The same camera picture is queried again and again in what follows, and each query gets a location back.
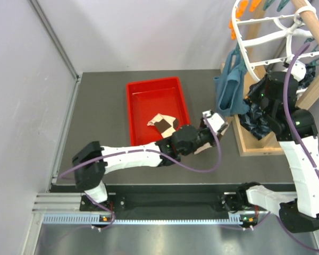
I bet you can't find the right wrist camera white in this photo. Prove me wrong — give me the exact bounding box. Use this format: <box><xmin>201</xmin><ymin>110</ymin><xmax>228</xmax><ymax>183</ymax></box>
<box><xmin>290</xmin><ymin>60</ymin><xmax>306</xmax><ymax>82</ymax></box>

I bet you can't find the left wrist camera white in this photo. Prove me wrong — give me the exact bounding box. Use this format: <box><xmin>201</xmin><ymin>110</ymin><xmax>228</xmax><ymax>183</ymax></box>
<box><xmin>202</xmin><ymin>110</ymin><xmax>228</xmax><ymax>134</ymax></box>

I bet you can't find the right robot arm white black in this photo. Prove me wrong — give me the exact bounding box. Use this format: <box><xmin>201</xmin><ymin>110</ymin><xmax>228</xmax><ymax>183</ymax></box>
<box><xmin>222</xmin><ymin>71</ymin><xmax>319</xmax><ymax>233</ymax></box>

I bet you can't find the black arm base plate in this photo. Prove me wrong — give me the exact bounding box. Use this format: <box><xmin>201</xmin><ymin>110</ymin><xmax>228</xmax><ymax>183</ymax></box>
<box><xmin>79</xmin><ymin>192</ymin><xmax>258</xmax><ymax>213</ymax></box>

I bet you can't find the teal clothes peg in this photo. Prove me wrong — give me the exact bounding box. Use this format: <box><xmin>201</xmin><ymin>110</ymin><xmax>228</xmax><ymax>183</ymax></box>
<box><xmin>263</xmin><ymin>0</ymin><xmax>290</xmax><ymax>12</ymax></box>

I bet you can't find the white clip hanger frame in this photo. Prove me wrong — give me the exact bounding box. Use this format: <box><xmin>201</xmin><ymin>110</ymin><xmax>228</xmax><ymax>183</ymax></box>
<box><xmin>231</xmin><ymin>1</ymin><xmax>319</xmax><ymax>82</ymax></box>

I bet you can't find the dark patterned sock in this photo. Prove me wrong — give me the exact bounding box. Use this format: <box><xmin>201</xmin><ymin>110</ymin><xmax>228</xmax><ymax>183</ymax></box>
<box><xmin>239</xmin><ymin>99</ymin><xmax>272</xmax><ymax>140</ymax></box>

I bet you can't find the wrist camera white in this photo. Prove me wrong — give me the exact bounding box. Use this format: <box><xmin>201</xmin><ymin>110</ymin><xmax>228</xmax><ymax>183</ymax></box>
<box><xmin>202</xmin><ymin>110</ymin><xmax>228</xmax><ymax>134</ymax></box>
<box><xmin>290</xmin><ymin>60</ymin><xmax>306</xmax><ymax>82</ymax></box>

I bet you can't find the blue sock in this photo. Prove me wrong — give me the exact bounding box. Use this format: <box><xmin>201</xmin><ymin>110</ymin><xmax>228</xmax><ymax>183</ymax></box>
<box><xmin>214</xmin><ymin>47</ymin><xmax>249</xmax><ymax>117</ymax></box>

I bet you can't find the pink brown patterned sock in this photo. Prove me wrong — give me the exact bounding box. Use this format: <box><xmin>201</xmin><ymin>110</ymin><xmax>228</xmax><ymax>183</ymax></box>
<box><xmin>147</xmin><ymin>114</ymin><xmax>179</xmax><ymax>138</ymax></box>

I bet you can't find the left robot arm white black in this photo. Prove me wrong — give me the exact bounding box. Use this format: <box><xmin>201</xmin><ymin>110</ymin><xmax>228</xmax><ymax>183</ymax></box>
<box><xmin>72</xmin><ymin>116</ymin><xmax>228</xmax><ymax>211</ymax></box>

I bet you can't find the orange clothes peg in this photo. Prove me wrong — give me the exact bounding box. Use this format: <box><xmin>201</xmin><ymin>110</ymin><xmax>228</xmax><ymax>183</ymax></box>
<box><xmin>229</xmin><ymin>0</ymin><xmax>261</xmax><ymax>40</ymax></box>

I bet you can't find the wooden rack stand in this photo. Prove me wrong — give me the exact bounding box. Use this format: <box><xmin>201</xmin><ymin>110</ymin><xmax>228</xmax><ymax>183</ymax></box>
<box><xmin>233</xmin><ymin>1</ymin><xmax>319</xmax><ymax>156</ymax></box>

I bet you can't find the red plastic tray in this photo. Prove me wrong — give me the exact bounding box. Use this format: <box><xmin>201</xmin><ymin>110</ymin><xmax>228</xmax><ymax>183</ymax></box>
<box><xmin>126</xmin><ymin>76</ymin><xmax>190</xmax><ymax>146</ymax></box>

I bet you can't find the aluminium rail front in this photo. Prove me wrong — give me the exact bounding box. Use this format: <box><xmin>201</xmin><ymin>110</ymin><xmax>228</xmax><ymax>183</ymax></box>
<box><xmin>32</xmin><ymin>193</ymin><xmax>243</xmax><ymax>226</ymax></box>

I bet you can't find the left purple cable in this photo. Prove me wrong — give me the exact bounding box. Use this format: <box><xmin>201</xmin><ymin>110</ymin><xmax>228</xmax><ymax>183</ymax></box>
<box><xmin>58</xmin><ymin>113</ymin><xmax>223</xmax><ymax>231</ymax></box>

